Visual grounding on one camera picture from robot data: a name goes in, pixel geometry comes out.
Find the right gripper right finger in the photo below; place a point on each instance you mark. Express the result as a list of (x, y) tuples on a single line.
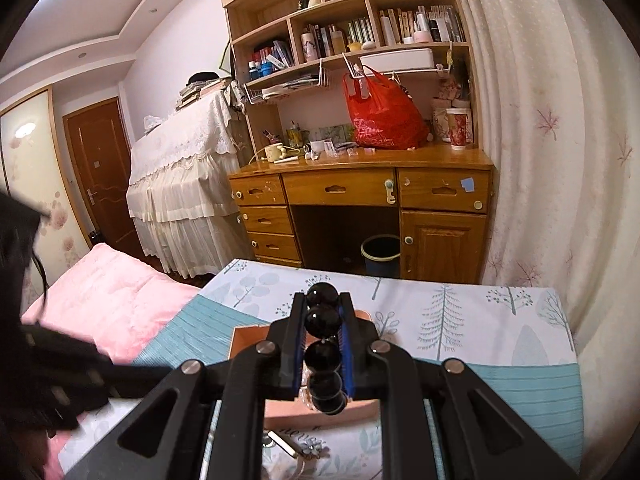
[(440, 420)]

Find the dark waste bin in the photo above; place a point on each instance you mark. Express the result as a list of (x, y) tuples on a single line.
[(381, 254)]

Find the cream floral curtain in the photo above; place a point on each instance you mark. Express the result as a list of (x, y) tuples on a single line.
[(556, 91)]

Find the red white cup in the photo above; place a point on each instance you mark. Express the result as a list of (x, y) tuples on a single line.
[(459, 128)]

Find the white storage box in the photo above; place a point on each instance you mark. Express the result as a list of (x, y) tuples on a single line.
[(400, 60)]

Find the patterned blue white tablecloth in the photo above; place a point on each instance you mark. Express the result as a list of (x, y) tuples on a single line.
[(515, 338)]

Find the brown wooden door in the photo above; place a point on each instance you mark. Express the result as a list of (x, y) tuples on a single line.
[(100, 155)]

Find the red plastic bag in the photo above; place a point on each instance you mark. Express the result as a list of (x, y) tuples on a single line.
[(382, 113)]

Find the pink jewelry tray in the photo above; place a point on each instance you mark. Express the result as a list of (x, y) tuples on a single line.
[(301, 412)]

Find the white mug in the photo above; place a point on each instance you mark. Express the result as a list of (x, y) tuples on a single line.
[(275, 152)]

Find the floral wardrobe door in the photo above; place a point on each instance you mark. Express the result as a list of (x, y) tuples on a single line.
[(31, 172)]

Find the white lace cover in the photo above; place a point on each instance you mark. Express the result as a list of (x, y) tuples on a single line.
[(179, 195)]

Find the wooden bookshelf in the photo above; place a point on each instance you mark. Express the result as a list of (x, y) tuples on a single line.
[(290, 57)]

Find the wooden desk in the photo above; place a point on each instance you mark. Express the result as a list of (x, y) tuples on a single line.
[(435, 203)]

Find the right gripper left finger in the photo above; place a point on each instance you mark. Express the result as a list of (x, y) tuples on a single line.
[(197, 420)]

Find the pink quilt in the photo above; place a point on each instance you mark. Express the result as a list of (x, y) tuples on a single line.
[(113, 300)]

